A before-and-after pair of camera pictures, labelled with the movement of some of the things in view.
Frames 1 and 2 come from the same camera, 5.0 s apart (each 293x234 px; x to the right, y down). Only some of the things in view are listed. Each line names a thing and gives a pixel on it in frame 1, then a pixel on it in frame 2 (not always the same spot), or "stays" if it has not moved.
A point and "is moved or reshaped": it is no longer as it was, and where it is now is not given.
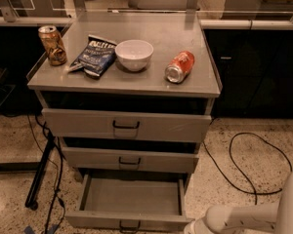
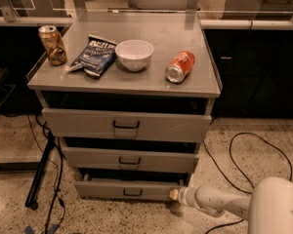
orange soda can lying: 180,66 stays
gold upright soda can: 54,45 stays
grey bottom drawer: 132,204 is moved or reshaped
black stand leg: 33,190 stays
